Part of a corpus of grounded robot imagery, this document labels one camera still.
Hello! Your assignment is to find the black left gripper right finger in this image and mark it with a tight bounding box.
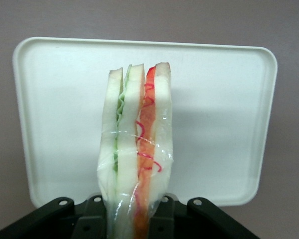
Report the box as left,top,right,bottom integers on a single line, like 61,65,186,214
149,194,177,239

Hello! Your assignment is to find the triangle sandwich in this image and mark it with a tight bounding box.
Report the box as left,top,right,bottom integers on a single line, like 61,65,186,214
97,62,175,239

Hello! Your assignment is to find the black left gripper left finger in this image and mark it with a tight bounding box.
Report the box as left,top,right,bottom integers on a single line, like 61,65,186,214
76,194,108,239

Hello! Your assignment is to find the cream plastic tray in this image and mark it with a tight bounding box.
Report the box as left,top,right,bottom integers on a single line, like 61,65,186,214
12,36,279,208

